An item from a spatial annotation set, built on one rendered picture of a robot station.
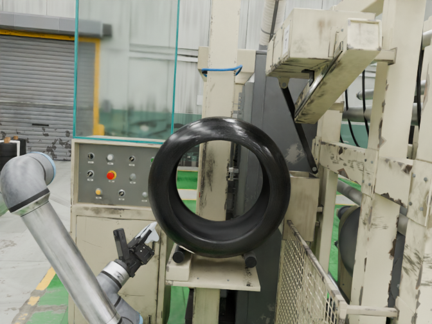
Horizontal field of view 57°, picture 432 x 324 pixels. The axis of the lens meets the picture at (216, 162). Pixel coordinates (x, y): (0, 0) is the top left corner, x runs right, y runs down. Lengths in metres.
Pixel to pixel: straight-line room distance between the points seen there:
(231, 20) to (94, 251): 1.44
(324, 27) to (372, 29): 0.14
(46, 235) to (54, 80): 9.70
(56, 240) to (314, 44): 0.93
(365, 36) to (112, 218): 1.63
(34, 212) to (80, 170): 1.17
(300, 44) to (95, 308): 0.98
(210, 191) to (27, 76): 9.40
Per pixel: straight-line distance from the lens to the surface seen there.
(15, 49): 11.13
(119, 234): 1.45
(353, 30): 1.20
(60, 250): 1.22
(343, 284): 2.30
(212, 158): 1.84
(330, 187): 1.87
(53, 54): 10.88
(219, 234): 1.79
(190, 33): 10.72
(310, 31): 1.26
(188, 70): 10.59
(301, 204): 1.84
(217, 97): 1.83
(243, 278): 1.67
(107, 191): 2.32
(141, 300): 2.43
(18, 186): 1.19
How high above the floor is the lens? 1.46
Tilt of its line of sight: 7 degrees down
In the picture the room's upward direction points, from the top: 4 degrees clockwise
